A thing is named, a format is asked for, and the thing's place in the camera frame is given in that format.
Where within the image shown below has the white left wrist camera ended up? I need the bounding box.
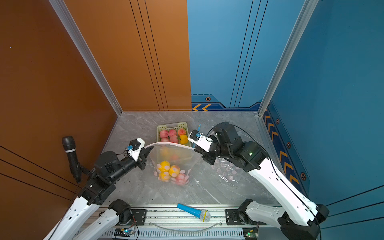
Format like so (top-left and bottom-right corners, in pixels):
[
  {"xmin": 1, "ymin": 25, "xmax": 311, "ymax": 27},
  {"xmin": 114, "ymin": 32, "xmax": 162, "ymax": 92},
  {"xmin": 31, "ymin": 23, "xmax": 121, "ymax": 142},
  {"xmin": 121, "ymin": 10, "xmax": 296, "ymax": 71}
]
[{"xmin": 126, "ymin": 138, "xmax": 145, "ymax": 162}]

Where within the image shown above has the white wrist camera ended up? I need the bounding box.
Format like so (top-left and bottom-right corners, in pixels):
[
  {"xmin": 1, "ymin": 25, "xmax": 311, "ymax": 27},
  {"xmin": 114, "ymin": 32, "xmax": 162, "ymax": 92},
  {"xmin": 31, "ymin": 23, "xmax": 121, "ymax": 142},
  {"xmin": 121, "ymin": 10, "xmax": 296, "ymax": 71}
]
[
  {"xmin": 188, "ymin": 130, "xmax": 214, "ymax": 153},
  {"xmin": 126, "ymin": 138, "xmax": 145, "ymax": 162}
]

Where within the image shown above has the green circuit board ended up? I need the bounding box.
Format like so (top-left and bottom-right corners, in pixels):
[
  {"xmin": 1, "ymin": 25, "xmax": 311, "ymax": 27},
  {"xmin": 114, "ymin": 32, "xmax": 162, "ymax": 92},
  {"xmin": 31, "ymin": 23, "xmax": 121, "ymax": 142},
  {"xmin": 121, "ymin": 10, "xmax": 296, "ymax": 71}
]
[
  {"xmin": 113, "ymin": 228, "xmax": 136, "ymax": 239},
  {"xmin": 243, "ymin": 228, "xmax": 259, "ymax": 240}
]

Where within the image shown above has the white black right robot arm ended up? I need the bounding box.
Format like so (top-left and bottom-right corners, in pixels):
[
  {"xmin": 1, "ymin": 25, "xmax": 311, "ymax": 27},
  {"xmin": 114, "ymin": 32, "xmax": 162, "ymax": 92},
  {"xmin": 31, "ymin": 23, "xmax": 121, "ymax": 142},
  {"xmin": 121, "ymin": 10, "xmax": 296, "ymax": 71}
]
[{"xmin": 188, "ymin": 122, "xmax": 329, "ymax": 240}]

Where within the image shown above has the aluminium corner post right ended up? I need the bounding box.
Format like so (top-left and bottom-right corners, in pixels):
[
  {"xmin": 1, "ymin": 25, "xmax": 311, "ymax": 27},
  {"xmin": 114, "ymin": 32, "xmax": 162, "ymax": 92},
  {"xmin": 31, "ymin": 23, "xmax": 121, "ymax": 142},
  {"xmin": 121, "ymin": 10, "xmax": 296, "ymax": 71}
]
[{"xmin": 258, "ymin": 0, "xmax": 319, "ymax": 118}]

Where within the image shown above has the black microphone on stand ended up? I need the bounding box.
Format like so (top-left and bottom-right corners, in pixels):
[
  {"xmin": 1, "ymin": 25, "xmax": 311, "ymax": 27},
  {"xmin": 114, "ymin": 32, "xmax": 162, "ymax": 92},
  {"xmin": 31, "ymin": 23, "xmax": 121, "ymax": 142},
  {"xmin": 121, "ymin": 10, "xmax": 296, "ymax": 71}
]
[{"xmin": 62, "ymin": 136, "xmax": 90, "ymax": 184}]

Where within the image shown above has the clear zip-top bag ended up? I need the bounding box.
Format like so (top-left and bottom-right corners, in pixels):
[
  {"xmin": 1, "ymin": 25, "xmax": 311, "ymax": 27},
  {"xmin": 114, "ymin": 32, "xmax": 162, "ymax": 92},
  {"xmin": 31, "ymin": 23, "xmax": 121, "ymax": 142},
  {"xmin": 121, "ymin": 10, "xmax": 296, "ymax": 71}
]
[{"xmin": 146, "ymin": 142, "xmax": 201, "ymax": 186}]

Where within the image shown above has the light green perforated basket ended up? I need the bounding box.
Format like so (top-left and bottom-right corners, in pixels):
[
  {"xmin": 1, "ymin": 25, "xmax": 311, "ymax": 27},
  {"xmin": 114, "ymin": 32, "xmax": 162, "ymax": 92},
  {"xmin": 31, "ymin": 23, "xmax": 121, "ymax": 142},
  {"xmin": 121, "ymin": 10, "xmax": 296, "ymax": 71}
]
[{"xmin": 157, "ymin": 122, "xmax": 191, "ymax": 147}]

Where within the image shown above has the aluminium corner post left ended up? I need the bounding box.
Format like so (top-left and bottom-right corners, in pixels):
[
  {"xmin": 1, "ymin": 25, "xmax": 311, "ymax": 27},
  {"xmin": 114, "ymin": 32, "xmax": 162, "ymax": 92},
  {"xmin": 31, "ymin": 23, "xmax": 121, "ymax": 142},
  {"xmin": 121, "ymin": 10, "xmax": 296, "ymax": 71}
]
[{"xmin": 49, "ymin": 0, "xmax": 123, "ymax": 116}]

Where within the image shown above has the pink peach far right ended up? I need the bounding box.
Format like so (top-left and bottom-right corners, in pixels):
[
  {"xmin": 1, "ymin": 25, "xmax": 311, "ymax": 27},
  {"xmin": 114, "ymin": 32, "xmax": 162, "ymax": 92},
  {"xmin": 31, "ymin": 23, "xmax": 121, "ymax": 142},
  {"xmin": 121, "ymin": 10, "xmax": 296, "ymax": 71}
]
[{"xmin": 168, "ymin": 129, "xmax": 178, "ymax": 138}]

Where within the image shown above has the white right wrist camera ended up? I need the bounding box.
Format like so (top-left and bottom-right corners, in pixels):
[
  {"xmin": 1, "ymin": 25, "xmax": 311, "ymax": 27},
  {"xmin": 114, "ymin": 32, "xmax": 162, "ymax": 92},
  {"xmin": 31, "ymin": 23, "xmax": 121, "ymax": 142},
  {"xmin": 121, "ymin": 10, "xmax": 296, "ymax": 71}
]
[{"xmin": 188, "ymin": 130, "xmax": 214, "ymax": 153}]

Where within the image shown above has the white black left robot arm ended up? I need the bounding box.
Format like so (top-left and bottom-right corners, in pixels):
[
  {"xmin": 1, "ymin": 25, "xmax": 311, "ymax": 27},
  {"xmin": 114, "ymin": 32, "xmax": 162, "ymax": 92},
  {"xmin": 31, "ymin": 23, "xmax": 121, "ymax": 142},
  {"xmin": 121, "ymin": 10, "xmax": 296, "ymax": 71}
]
[{"xmin": 45, "ymin": 147, "xmax": 153, "ymax": 240}]

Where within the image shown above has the blue toy microphone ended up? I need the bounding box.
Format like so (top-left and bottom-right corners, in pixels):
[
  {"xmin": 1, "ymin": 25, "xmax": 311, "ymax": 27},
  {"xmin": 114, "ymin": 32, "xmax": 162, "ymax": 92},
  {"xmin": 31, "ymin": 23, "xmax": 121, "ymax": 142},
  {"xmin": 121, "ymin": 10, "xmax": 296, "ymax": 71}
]
[{"xmin": 177, "ymin": 204, "xmax": 211, "ymax": 223}]

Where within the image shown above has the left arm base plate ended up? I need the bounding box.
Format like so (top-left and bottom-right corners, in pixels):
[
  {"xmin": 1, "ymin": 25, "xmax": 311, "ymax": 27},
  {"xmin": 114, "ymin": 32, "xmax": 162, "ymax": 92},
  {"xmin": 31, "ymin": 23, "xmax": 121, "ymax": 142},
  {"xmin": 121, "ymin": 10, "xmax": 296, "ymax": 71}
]
[{"xmin": 118, "ymin": 209, "xmax": 147, "ymax": 227}]

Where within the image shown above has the pink peach centre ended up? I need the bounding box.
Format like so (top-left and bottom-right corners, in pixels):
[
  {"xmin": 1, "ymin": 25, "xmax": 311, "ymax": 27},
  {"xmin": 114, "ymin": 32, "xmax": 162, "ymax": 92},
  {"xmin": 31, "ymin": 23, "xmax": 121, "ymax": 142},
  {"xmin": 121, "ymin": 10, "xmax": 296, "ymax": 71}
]
[{"xmin": 170, "ymin": 135, "xmax": 180, "ymax": 144}]

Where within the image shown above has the clear bag with pink dots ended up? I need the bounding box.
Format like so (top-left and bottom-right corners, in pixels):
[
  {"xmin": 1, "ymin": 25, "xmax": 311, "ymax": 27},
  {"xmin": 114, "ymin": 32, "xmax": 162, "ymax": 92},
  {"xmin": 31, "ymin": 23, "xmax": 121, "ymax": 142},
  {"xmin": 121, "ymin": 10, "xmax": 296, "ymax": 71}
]
[{"xmin": 211, "ymin": 158, "xmax": 241, "ymax": 184}]

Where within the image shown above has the right green circuit board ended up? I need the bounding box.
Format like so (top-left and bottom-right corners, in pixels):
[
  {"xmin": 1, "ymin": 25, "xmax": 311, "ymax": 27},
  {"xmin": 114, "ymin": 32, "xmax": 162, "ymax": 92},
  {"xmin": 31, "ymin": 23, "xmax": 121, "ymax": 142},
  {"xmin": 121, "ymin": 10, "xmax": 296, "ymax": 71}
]
[{"xmin": 243, "ymin": 228, "xmax": 259, "ymax": 240}]

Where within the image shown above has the large pink peach right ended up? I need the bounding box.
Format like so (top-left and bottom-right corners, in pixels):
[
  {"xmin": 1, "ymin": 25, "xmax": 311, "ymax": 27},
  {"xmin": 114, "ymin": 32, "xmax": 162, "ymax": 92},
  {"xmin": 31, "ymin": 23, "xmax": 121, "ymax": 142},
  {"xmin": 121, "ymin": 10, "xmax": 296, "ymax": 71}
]
[{"xmin": 177, "ymin": 128, "xmax": 187, "ymax": 136}]

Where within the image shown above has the left green circuit board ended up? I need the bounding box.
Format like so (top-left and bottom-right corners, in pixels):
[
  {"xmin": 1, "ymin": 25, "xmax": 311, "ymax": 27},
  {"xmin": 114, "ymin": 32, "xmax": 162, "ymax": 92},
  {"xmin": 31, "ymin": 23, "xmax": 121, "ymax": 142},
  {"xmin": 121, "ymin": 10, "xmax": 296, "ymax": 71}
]
[{"xmin": 113, "ymin": 228, "xmax": 136, "ymax": 239}]

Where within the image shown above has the blue zip bag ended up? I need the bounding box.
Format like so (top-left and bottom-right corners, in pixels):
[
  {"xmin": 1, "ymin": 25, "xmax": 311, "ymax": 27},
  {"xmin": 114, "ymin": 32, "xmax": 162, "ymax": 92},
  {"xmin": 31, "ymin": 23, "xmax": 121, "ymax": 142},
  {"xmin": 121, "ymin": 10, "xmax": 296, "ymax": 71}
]
[{"xmin": 192, "ymin": 124, "xmax": 201, "ymax": 148}]

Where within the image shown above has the large pink peach top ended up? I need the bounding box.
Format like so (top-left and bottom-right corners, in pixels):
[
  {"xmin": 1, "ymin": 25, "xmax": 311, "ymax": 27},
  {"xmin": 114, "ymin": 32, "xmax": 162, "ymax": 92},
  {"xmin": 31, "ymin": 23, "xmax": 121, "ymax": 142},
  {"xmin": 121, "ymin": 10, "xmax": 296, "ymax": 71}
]
[{"xmin": 159, "ymin": 130, "xmax": 169, "ymax": 139}]

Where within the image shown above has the yellow peach with red spot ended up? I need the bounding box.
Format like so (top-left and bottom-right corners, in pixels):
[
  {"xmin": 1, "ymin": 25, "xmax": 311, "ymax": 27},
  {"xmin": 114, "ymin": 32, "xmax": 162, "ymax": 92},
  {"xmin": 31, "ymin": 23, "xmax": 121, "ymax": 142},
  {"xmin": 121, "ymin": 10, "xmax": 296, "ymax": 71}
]
[{"xmin": 168, "ymin": 165, "xmax": 181, "ymax": 178}]

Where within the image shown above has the pink peach front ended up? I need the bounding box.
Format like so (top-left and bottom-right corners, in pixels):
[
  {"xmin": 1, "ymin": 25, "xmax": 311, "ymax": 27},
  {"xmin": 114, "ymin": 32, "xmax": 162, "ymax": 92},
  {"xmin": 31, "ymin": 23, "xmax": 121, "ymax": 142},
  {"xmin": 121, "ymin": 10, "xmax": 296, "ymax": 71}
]
[{"xmin": 176, "ymin": 174, "xmax": 189, "ymax": 185}]

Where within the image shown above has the aluminium corner post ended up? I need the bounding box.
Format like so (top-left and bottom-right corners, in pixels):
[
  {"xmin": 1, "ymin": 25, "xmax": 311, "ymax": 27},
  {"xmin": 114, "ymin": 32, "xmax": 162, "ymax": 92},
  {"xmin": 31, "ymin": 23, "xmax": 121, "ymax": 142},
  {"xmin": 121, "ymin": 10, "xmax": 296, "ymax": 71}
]
[
  {"xmin": 258, "ymin": 0, "xmax": 319, "ymax": 118},
  {"xmin": 49, "ymin": 0, "xmax": 123, "ymax": 116}
]

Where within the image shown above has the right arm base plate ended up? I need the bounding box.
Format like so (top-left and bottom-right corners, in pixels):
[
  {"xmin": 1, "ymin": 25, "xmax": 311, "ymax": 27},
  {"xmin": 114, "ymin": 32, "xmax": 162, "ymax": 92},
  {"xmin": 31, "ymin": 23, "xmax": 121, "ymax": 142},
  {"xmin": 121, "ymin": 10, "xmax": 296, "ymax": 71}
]
[{"xmin": 225, "ymin": 209, "xmax": 266, "ymax": 226}]

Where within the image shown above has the large pink peach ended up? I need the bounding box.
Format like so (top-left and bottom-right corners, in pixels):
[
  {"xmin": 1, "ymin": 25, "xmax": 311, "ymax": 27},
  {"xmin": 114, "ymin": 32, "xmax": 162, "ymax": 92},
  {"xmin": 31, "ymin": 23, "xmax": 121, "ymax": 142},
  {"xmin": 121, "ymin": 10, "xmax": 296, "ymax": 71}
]
[
  {"xmin": 159, "ymin": 130, "xmax": 169, "ymax": 139},
  {"xmin": 177, "ymin": 128, "xmax": 187, "ymax": 136}
]

